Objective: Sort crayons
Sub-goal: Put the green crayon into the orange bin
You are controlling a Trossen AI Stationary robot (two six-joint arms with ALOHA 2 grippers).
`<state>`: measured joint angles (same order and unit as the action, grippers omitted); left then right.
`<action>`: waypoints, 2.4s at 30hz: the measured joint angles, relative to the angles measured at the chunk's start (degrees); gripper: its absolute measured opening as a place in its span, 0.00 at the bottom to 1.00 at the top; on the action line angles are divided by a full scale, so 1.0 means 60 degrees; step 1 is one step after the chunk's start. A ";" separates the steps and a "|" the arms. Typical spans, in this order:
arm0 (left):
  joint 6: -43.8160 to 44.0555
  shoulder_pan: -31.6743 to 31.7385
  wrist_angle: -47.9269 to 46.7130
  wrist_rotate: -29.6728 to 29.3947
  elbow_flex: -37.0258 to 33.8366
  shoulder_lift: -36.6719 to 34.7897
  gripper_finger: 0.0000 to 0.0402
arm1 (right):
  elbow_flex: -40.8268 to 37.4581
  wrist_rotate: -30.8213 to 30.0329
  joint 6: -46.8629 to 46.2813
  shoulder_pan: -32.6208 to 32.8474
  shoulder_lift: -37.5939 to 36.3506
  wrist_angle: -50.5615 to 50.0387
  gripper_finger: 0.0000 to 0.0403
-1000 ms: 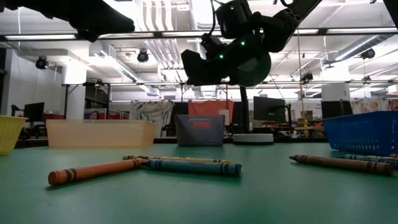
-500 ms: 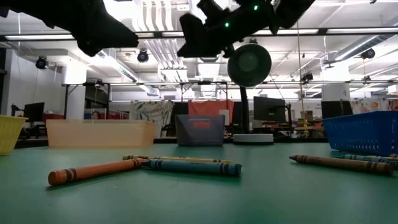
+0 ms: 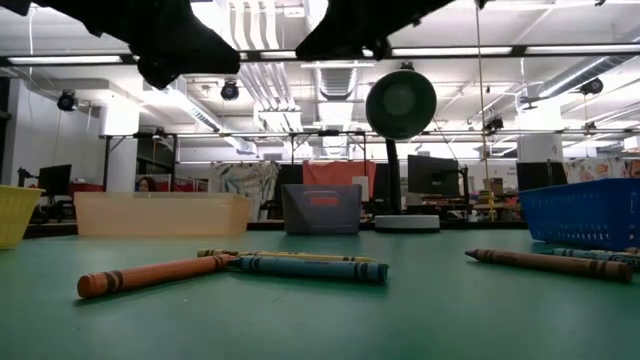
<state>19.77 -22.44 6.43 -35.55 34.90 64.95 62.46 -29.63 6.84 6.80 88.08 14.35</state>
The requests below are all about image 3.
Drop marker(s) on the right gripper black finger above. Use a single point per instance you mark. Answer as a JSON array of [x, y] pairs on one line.
[[340, 45]]

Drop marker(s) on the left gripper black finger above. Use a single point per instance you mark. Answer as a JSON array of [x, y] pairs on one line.
[[190, 57]]

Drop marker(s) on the white LED light bar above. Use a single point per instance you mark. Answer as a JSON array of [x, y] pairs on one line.
[[582, 48], [452, 51], [280, 54], [65, 60]]

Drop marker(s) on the white desk lamp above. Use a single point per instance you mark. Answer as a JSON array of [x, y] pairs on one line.
[[400, 105]]

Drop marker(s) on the red cloth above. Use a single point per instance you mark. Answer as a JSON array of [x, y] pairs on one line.
[[335, 172]]

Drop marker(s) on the person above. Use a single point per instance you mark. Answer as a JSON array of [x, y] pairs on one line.
[[146, 185]]

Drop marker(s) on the pale leaf-print cloth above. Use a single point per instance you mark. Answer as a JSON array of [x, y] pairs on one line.
[[245, 185]]

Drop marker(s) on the black rig beam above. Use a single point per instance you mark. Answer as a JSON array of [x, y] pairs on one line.
[[518, 50]]

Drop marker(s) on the white sign board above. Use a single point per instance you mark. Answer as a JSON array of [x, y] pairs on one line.
[[361, 189]]

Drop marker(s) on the black monitor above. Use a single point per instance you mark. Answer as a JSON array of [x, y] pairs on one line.
[[432, 176], [54, 181], [541, 176]]

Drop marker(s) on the orange translucent plastic bin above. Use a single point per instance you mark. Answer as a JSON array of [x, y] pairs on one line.
[[160, 215]]

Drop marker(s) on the grey translucent plastic bin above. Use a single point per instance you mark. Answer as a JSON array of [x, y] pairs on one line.
[[320, 220]]

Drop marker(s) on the brown cardboard box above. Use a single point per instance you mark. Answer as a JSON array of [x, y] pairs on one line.
[[495, 186]]

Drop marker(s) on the yellow crayon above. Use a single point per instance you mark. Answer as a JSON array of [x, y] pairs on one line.
[[290, 255]]

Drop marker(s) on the orange crayon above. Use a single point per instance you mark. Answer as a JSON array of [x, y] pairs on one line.
[[150, 275]]

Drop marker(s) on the blue crayon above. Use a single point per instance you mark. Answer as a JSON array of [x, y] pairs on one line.
[[600, 256], [310, 269]]

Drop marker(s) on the yellow plastic basket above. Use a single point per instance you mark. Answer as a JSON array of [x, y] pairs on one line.
[[15, 215]]

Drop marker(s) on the colourful flower-print cloth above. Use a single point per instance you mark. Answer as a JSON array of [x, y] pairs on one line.
[[595, 171]]

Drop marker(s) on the green table mat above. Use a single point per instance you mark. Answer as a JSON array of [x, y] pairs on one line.
[[320, 325]]

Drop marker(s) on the blue plastic basket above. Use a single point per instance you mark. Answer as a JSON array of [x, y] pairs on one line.
[[585, 215]]

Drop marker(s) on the brown crayon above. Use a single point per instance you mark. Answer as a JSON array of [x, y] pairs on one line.
[[550, 263]]

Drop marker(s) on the silver ventilation duct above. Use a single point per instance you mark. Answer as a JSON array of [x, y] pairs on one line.
[[337, 82]]

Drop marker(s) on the black dome camera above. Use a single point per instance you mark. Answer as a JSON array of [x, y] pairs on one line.
[[591, 87], [230, 91], [67, 101], [494, 125]]

